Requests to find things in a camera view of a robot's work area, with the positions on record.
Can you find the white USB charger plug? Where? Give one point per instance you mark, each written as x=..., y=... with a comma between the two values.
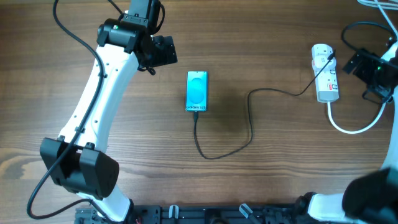
x=326, y=62

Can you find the Galaxy S25 smartphone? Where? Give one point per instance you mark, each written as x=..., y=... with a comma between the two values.
x=197, y=91

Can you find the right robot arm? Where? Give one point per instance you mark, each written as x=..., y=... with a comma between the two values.
x=371, y=198

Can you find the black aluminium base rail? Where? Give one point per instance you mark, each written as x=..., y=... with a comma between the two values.
x=154, y=214

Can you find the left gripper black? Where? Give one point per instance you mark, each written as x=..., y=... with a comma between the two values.
x=165, y=51

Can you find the white power strip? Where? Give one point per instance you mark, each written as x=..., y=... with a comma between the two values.
x=326, y=81

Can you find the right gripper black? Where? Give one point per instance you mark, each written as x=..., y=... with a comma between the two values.
x=361, y=70

